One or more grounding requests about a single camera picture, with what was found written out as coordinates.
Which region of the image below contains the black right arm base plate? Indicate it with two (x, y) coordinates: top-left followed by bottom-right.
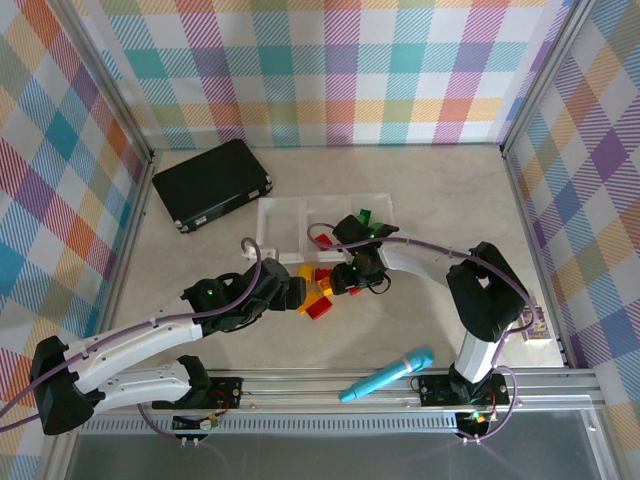
(417, 373), (511, 407)

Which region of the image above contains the white plastic bin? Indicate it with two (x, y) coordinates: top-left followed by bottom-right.
(347, 192), (396, 236)
(302, 194), (354, 264)
(257, 197), (309, 265)

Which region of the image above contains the aluminium frame post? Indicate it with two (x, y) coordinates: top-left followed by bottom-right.
(52, 0), (157, 161)
(499, 0), (599, 156)

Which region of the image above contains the aluminium side rail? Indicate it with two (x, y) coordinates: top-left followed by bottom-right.
(92, 149), (161, 374)
(501, 143), (579, 370)

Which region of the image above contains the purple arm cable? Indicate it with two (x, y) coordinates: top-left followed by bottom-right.
(0, 235), (266, 441)
(305, 221), (541, 444)

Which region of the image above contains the long red lego brick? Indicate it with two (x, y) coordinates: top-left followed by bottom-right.
(305, 297), (335, 320)

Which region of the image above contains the black hard case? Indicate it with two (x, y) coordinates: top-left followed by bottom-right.
(151, 138), (275, 235)

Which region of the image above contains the blue toy microphone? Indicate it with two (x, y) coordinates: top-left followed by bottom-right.
(338, 346), (435, 404)

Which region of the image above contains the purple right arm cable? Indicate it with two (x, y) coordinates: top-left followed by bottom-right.
(305, 221), (541, 444)

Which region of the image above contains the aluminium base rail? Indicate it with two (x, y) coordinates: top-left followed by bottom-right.
(64, 368), (609, 436)

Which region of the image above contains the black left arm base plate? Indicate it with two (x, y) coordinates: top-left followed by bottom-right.
(207, 375), (245, 410)

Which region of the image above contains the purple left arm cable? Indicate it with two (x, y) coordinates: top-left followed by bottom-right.
(0, 235), (266, 441)

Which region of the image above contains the purple card box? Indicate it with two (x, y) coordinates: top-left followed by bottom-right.
(517, 304), (551, 344)

